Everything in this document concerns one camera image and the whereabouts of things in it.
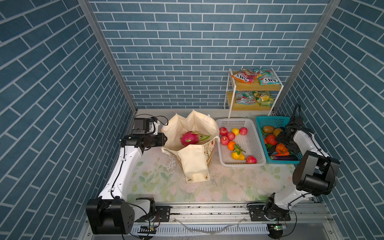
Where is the pink dragon fruit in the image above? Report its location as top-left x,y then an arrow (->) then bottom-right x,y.
181,131 -> 211,147

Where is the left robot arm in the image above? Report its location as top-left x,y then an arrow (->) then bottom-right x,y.
86,133 -> 167,240

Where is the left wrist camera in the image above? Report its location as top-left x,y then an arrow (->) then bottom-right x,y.
132,117 -> 160,135

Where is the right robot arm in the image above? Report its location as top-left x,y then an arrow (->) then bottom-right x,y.
247,116 -> 340,221

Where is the yellow green candy bag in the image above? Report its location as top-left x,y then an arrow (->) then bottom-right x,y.
253,91 -> 275,107

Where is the yellow lemon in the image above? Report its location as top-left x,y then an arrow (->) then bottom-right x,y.
232,128 -> 240,136

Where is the orange pink snack bag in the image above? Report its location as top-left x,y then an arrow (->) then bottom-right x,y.
232,69 -> 257,85

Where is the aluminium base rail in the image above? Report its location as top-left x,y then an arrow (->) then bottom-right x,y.
80,202 -> 342,240

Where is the yellow pear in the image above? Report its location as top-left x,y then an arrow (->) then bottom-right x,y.
231,151 -> 245,161

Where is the small orange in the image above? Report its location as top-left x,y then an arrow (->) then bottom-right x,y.
227,141 -> 236,151

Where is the brown potato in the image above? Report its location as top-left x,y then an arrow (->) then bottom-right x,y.
263,126 -> 275,135

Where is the red tomato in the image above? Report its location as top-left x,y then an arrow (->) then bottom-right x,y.
266,134 -> 278,146

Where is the orange bell pepper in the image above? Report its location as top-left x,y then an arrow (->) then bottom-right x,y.
276,143 -> 290,156

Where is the pink green candy bag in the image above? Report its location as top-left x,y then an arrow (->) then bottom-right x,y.
236,91 -> 255,105

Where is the white plastic basket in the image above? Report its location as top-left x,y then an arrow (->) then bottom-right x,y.
217,118 -> 267,168

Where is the dark eggplant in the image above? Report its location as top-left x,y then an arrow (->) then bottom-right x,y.
269,155 -> 299,161

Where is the yellow mango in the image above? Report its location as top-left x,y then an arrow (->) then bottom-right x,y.
273,128 -> 283,137

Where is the teal plastic basket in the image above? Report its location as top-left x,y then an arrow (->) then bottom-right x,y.
256,116 -> 303,165

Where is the red apple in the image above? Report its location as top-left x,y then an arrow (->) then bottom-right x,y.
220,127 -> 228,136
221,136 -> 230,146
246,156 -> 258,164

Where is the red apple front right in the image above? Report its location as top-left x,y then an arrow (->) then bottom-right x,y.
246,156 -> 258,164

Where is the green snack bag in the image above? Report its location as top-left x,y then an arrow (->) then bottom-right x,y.
254,69 -> 280,86

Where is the red apple front left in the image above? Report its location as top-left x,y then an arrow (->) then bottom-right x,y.
221,136 -> 230,146

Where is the white wooden shelf rack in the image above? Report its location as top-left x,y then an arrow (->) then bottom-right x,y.
224,68 -> 285,118

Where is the red apple back left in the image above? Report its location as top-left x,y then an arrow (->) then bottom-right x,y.
220,127 -> 228,136

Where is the cream canvas grocery bag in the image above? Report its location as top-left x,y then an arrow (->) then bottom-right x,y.
161,110 -> 220,183

